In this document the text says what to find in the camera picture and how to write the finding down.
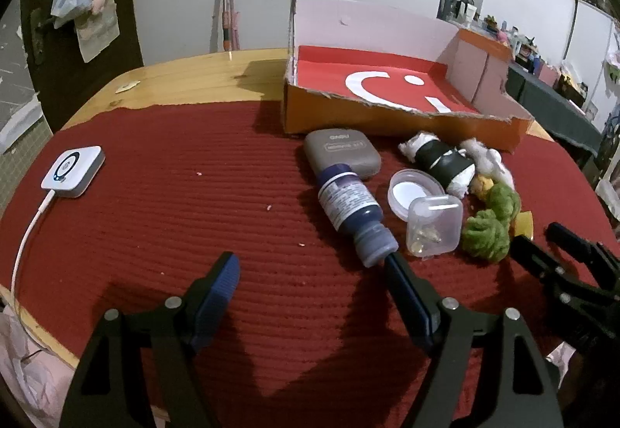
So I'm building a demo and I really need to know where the small clear plastic box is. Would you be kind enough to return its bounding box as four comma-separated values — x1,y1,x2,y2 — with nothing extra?
406,196,463,258

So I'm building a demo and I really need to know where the white cabinet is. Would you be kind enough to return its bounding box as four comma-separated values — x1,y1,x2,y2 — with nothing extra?
562,0,620,119

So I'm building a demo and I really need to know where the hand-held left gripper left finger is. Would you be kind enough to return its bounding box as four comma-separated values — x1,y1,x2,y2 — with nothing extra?
58,251,241,428

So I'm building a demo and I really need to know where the black and white roll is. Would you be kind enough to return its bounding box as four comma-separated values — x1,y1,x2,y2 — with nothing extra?
398,131,478,197

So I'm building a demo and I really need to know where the green yarn ball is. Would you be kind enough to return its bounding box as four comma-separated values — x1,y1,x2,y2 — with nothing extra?
486,183,522,223
460,209,512,264

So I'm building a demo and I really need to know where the grey rounded case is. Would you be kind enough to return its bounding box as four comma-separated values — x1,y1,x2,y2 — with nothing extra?
303,129,382,181

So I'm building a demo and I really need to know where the orange cardboard box red inside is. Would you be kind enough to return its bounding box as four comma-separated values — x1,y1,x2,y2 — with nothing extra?
282,0,535,154

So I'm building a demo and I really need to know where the blue ink bottle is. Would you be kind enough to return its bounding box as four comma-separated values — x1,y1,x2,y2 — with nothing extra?
317,163,400,268

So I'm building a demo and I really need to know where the white fluffy rabbit plush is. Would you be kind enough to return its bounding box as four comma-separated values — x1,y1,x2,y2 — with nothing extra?
460,138,515,189

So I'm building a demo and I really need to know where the pink stick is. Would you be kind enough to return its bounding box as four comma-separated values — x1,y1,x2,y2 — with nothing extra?
227,0,241,51

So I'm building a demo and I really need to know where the clear plastic bag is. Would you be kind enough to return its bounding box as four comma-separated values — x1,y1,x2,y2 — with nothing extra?
51,0,95,29

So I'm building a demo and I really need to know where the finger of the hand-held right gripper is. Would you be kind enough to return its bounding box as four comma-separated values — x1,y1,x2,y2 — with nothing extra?
546,222,620,298
510,234,620,361

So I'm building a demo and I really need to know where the white charger cable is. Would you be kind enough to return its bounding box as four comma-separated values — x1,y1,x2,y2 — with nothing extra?
10,193,55,308

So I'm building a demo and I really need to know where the dark green tablecloth table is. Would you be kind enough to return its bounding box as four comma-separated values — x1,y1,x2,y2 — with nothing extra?
506,62,604,158

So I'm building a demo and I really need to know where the pink cloth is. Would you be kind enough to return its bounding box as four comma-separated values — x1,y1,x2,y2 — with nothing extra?
0,307,81,414

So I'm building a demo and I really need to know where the red ribbed table mat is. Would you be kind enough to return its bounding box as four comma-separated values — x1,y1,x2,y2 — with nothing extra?
0,100,620,424

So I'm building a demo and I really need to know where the small yellow piece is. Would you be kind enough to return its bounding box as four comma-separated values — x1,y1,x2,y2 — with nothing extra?
514,211,534,240

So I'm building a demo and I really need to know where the white plastic lid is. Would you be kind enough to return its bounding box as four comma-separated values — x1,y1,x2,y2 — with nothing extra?
387,169,445,222

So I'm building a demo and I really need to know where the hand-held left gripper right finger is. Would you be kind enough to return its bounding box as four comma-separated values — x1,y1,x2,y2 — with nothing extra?
385,253,565,428

